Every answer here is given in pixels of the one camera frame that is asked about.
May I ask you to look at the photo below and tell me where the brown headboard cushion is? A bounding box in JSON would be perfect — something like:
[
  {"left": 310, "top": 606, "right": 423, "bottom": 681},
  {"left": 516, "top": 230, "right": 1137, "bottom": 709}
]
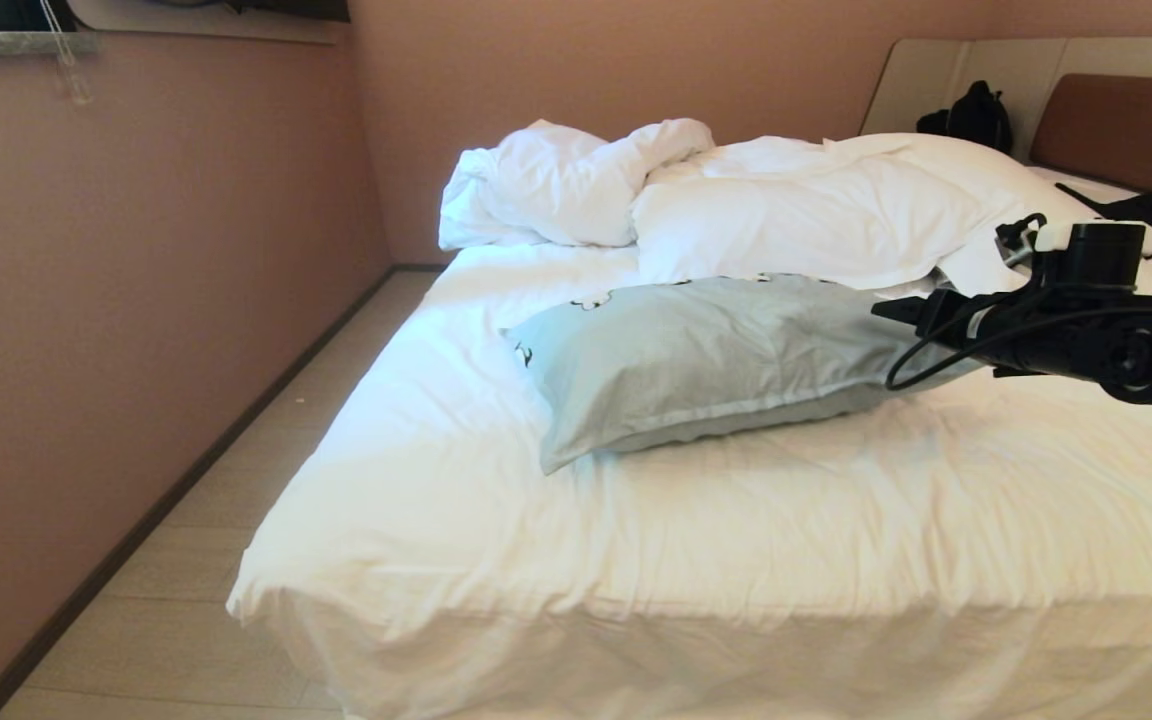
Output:
[{"left": 1028, "top": 73, "right": 1152, "bottom": 198}]

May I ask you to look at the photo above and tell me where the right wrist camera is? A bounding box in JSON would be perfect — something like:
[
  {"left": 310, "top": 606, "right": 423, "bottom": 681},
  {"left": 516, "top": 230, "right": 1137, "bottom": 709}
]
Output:
[{"left": 996, "top": 213, "right": 1152, "bottom": 263}]

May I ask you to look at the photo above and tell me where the grey stone window sill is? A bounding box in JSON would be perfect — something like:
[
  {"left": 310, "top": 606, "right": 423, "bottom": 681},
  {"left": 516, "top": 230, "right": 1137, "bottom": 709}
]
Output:
[{"left": 0, "top": 30, "right": 99, "bottom": 59}]

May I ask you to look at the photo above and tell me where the beige headboard panel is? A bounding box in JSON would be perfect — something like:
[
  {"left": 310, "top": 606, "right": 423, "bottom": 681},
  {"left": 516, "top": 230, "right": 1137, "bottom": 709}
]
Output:
[{"left": 860, "top": 38, "right": 1152, "bottom": 166}]

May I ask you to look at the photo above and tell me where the grey penguin pillow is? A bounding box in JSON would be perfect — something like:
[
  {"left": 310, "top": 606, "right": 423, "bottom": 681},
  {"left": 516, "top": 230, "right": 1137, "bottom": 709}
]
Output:
[{"left": 500, "top": 272, "right": 989, "bottom": 476}]

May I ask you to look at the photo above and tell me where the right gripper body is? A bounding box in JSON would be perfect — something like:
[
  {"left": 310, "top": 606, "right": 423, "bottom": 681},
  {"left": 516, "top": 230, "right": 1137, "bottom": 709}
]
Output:
[{"left": 871, "top": 290, "right": 997, "bottom": 353}]

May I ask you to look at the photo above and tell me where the black cable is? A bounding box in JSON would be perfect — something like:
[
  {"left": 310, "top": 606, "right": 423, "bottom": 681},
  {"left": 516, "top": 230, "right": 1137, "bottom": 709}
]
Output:
[{"left": 884, "top": 290, "right": 1152, "bottom": 392}]

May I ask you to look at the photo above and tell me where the black backpack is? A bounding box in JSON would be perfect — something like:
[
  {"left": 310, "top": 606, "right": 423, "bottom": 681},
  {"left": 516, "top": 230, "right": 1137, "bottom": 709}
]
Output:
[{"left": 915, "top": 80, "right": 1015, "bottom": 157}]

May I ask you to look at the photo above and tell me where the clear blind pull cord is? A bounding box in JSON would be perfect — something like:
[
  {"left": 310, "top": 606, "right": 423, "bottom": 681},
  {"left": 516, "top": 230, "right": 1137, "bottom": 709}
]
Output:
[{"left": 39, "top": 0, "right": 94, "bottom": 107}]

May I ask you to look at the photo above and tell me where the white crumpled duvet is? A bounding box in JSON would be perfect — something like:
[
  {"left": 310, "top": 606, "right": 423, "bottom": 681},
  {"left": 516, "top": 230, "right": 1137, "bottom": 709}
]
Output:
[{"left": 438, "top": 118, "right": 1102, "bottom": 297}]

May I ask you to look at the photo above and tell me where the bed with white sheet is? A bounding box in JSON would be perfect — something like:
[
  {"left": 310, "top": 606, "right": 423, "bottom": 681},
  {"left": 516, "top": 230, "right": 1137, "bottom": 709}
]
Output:
[{"left": 226, "top": 165, "right": 1152, "bottom": 720}]

